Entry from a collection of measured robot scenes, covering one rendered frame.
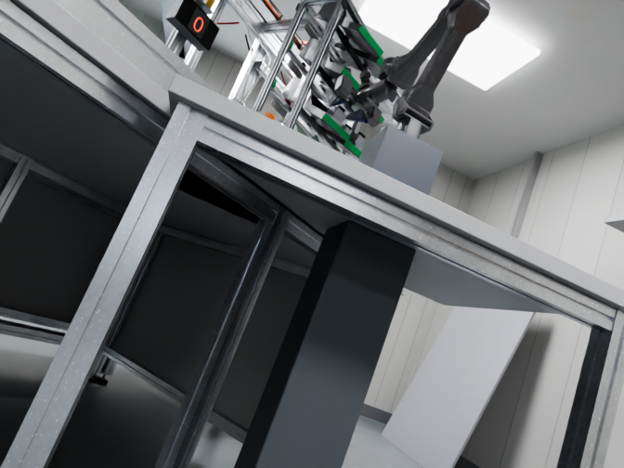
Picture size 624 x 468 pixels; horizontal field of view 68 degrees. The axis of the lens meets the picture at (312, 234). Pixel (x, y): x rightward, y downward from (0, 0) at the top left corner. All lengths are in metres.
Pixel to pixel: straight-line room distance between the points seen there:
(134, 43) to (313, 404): 0.71
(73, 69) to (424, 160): 0.68
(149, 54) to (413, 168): 0.56
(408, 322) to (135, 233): 4.79
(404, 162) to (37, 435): 0.79
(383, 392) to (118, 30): 4.83
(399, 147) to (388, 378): 4.44
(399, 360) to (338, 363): 4.42
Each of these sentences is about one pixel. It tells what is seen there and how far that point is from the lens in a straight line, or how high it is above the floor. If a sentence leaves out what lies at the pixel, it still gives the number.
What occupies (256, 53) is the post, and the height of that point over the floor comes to 1.94.
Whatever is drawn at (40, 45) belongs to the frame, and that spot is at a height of 0.80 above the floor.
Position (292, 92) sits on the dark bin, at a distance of 1.61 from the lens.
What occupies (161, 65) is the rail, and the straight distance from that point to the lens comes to 0.89.
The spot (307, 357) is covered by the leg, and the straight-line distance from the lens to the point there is 0.90.
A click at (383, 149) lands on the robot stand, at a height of 1.00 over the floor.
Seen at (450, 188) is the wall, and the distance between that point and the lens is 5.73.
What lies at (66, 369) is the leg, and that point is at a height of 0.44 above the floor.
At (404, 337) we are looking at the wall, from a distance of 5.33.
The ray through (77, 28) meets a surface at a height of 0.85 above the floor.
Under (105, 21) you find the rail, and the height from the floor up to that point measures 0.92.
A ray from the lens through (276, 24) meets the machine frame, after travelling 2.77.
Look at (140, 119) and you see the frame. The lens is 0.79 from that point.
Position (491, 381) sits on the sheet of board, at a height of 0.75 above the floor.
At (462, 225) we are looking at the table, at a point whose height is 0.84.
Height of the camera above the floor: 0.59
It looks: 11 degrees up
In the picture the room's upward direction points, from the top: 22 degrees clockwise
